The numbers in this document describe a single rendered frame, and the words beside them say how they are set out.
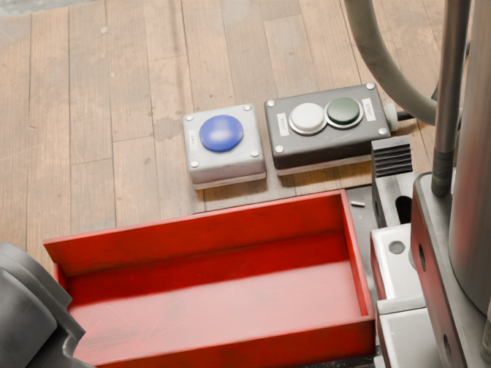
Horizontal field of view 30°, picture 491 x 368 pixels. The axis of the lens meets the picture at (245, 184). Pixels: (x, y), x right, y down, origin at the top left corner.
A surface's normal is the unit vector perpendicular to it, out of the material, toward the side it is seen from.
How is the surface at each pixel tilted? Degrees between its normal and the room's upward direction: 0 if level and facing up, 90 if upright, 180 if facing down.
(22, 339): 72
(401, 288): 0
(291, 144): 0
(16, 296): 47
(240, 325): 0
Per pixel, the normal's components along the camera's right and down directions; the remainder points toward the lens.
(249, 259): -0.12, -0.57
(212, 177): 0.12, 0.80
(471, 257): -0.91, 0.38
